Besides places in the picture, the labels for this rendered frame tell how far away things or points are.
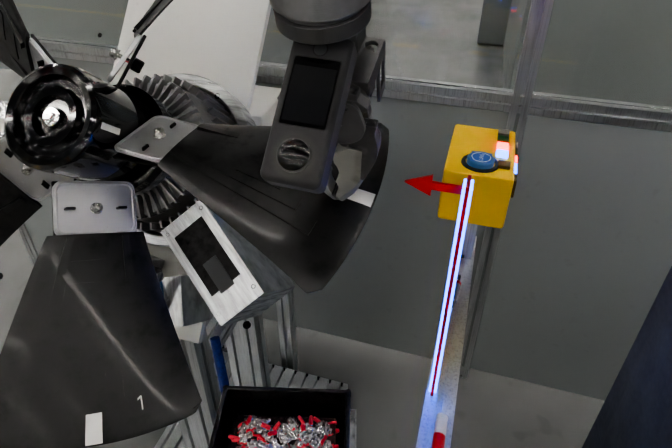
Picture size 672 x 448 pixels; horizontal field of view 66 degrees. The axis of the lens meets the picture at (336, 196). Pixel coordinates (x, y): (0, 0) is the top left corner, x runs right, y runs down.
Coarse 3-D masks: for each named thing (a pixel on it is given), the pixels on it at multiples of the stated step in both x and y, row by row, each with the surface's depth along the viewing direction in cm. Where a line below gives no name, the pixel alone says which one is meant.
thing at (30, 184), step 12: (0, 144) 60; (0, 156) 61; (12, 156) 62; (0, 168) 62; (12, 168) 63; (12, 180) 64; (24, 180) 64; (36, 180) 64; (48, 180) 64; (60, 180) 65; (72, 180) 65; (24, 192) 65; (36, 192) 65; (48, 192) 65
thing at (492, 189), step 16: (464, 128) 86; (480, 128) 86; (464, 144) 81; (480, 144) 81; (496, 144) 81; (512, 144) 81; (448, 160) 77; (464, 160) 77; (496, 160) 77; (512, 160) 77; (448, 176) 75; (464, 176) 75; (480, 176) 74; (496, 176) 74; (512, 176) 74; (480, 192) 75; (496, 192) 74; (448, 208) 78; (480, 208) 77; (496, 208) 76; (480, 224) 78; (496, 224) 77
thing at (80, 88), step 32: (64, 64) 56; (32, 96) 57; (64, 96) 55; (96, 96) 54; (128, 96) 66; (32, 128) 56; (64, 128) 55; (96, 128) 54; (128, 128) 59; (32, 160) 55; (64, 160) 54; (96, 160) 57
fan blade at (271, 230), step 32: (224, 128) 61; (256, 128) 61; (384, 128) 60; (160, 160) 55; (192, 160) 55; (224, 160) 55; (256, 160) 56; (384, 160) 57; (192, 192) 52; (224, 192) 53; (256, 192) 53; (288, 192) 53; (256, 224) 51; (288, 224) 51; (320, 224) 51; (352, 224) 52; (288, 256) 49; (320, 256) 50; (320, 288) 48
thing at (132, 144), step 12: (156, 120) 62; (168, 120) 62; (180, 120) 62; (132, 132) 59; (144, 132) 59; (168, 132) 60; (180, 132) 60; (120, 144) 57; (132, 144) 57; (144, 144) 57; (156, 144) 58; (168, 144) 58; (144, 156) 55; (156, 156) 56
